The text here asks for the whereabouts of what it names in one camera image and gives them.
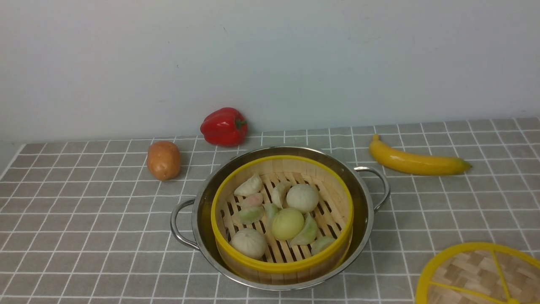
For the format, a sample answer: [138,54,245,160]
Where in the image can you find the yellow woven bamboo steamer lid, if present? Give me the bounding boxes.
[415,242,540,304]

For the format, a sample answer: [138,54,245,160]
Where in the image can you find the pale green dumpling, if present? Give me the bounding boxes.
[310,236,335,256]

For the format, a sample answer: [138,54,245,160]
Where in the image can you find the yellow steamed bun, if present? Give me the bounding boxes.
[270,208,304,241]

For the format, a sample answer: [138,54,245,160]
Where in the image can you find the stainless steel pot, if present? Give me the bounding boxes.
[170,146,390,290]

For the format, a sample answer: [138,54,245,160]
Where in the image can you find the yellow banana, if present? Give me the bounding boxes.
[370,133,473,176]

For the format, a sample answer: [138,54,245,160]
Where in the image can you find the red bell pepper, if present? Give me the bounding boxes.
[200,107,248,147]

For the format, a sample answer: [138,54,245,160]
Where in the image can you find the white pleated dumpling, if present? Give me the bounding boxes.
[234,173,264,197]

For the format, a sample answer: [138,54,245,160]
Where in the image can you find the small white green dumpling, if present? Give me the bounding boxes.
[263,203,280,227]

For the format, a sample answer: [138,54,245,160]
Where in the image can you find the green tinted dumpling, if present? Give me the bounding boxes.
[233,206,265,225]

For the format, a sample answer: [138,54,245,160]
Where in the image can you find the white crescent dumpling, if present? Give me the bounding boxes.
[270,181,292,209]

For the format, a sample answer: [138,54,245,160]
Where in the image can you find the yellow rimmed bamboo steamer basket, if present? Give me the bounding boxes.
[211,155,354,285]

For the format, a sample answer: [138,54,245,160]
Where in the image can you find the pink tinted dumpling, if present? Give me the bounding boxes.
[238,193,264,209]

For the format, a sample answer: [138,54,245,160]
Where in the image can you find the white steamed bun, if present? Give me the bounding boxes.
[286,184,319,214]

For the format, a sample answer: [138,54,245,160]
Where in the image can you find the brown potato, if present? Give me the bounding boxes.
[146,141,181,181]

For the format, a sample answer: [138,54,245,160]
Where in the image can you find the green dumpling beside yellow bun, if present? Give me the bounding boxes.
[289,212,319,247]

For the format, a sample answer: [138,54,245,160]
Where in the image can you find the white bun near rim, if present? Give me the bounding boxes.
[229,228,267,260]

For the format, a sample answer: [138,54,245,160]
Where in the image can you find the grey checked tablecloth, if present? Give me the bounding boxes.
[1,117,540,304]

